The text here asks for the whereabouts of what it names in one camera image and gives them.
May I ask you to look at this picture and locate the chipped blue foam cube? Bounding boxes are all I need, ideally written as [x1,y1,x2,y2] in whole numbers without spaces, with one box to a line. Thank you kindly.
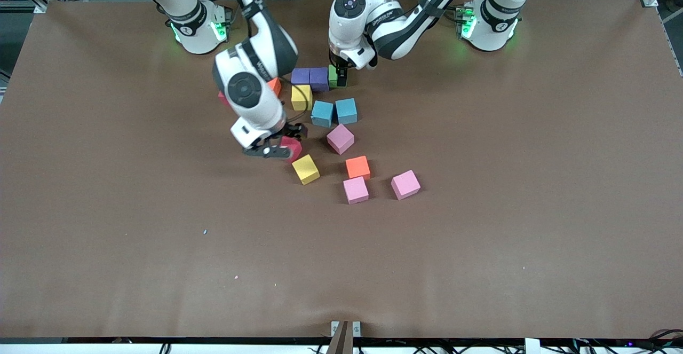
[310,100,334,128]

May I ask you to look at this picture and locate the yellow foam cube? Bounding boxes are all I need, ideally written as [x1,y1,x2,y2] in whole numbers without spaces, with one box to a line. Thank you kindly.
[291,85,314,112]
[291,154,321,186]

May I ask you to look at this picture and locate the light pink foam cube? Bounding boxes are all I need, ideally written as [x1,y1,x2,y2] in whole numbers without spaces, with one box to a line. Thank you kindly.
[391,170,422,201]
[326,123,355,155]
[343,176,370,205]

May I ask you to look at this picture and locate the metal table clamp bracket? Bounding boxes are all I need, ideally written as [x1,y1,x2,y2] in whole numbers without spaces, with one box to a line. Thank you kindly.
[327,320,362,354]

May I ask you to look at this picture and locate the aluminium table edge rail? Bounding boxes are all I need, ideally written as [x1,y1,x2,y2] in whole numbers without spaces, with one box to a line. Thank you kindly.
[657,6,683,77]

